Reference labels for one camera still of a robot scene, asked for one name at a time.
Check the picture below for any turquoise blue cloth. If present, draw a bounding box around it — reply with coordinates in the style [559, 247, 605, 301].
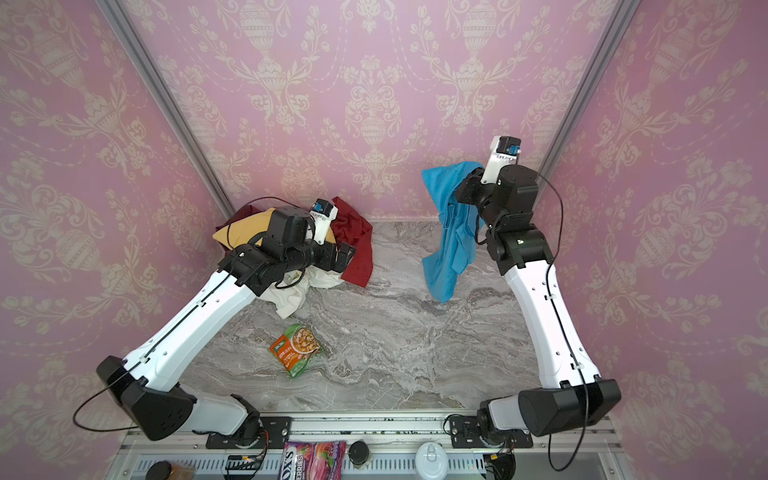
[422, 161, 482, 303]

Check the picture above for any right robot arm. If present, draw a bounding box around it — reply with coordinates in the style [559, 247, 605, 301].
[471, 164, 622, 445]

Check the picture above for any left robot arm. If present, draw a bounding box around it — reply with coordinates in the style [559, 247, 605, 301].
[97, 200, 337, 448]

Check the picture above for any dark red cloth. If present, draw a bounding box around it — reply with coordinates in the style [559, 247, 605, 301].
[215, 196, 374, 288]

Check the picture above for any white cloth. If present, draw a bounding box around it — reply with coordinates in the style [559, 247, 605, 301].
[259, 266, 343, 319]

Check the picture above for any yellow cloth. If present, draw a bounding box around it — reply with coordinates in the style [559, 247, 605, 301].
[213, 206, 336, 250]

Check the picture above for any orange green snack packet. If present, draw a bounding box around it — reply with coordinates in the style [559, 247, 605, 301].
[269, 324, 322, 378]

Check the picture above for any small dark jar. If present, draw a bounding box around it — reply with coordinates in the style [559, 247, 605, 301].
[347, 440, 371, 468]

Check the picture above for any white round lid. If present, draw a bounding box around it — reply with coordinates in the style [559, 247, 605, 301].
[414, 442, 449, 480]

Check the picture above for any pink berries snack bag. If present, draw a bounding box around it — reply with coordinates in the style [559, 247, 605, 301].
[278, 441, 347, 480]

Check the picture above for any brown bottle black cap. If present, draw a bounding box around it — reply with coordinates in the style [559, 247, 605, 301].
[144, 460, 196, 480]

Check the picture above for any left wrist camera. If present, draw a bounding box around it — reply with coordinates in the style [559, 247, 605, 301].
[310, 199, 338, 245]

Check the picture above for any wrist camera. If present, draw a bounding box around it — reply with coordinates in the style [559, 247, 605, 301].
[310, 199, 338, 245]
[481, 136, 522, 184]

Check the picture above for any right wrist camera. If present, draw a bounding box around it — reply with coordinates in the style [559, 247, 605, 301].
[481, 136, 522, 184]

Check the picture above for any right corner aluminium post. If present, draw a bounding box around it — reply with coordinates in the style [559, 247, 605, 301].
[535, 0, 641, 204]

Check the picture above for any corner aluminium post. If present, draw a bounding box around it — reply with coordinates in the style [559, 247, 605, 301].
[96, 0, 235, 217]
[535, 0, 641, 204]

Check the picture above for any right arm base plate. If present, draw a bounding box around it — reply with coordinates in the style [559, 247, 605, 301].
[442, 414, 534, 450]

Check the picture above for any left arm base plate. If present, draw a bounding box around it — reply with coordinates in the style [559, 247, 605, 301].
[205, 415, 292, 450]

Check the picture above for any aluminium front rail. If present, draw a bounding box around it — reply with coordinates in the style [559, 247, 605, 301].
[106, 410, 634, 479]

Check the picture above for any left corner aluminium post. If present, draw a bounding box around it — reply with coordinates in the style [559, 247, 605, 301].
[96, 0, 235, 217]

